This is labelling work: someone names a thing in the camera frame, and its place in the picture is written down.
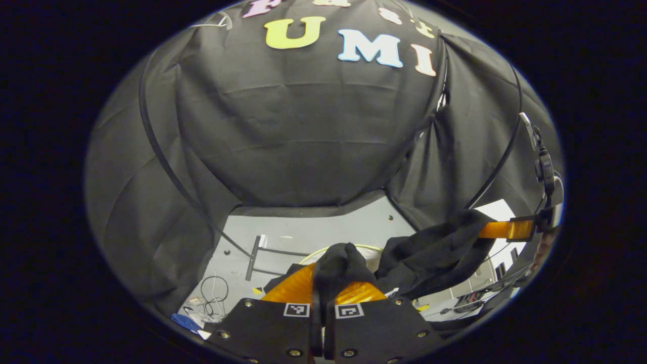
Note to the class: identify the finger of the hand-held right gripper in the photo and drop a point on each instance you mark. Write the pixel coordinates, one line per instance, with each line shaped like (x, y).
(505, 230)

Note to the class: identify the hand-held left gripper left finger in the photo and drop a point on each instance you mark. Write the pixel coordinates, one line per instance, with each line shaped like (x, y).
(268, 328)

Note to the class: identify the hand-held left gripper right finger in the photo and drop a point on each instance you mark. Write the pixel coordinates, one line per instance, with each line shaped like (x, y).
(379, 328)

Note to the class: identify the round laundry hamper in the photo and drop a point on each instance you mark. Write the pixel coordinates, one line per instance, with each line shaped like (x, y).
(374, 251)

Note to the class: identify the black jacket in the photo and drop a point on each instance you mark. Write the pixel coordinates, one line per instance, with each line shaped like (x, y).
(429, 253)

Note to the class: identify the black clothes rack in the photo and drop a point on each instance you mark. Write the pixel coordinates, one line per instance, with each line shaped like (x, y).
(252, 258)

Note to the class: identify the small blue object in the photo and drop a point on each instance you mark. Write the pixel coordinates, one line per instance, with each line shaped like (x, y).
(184, 322)

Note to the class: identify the black backdrop cloth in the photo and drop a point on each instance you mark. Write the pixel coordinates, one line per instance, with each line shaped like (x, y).
(303, 126)

